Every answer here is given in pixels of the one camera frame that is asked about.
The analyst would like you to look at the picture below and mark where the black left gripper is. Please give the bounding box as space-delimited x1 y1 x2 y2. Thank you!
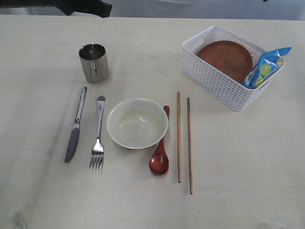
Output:
0 0 112 18

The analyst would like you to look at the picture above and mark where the stainless steel cup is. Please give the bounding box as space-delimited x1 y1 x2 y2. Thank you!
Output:
78 43 110 83

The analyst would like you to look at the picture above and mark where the wooden chopstick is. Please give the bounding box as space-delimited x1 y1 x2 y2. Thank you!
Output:
177 91 181 183
187 97 193 195

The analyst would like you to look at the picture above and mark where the cream ceramic bowl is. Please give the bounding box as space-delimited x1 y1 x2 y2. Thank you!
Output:
106 98 169 150

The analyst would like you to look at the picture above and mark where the stainless steel knife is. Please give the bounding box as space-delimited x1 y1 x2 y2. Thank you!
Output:
64 86 87 163

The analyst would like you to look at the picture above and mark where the stainless steel spoon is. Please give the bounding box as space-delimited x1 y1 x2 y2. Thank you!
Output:
89 96 106 169

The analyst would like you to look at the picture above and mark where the red-brown wooden spoon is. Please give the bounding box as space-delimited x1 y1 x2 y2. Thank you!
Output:
149 105 171 177

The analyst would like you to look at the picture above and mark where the white plastic woven basket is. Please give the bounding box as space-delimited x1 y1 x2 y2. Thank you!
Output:
182 25 281 112

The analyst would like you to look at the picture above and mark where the red-brown wooden bowl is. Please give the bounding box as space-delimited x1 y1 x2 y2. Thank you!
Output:
196 40 253 83

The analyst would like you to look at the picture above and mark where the blue snack bag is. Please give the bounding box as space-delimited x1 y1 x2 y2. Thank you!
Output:
241 47 292 89

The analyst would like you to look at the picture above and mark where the white curtain backdrop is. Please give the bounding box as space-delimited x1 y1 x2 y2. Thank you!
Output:
0 0 305 21

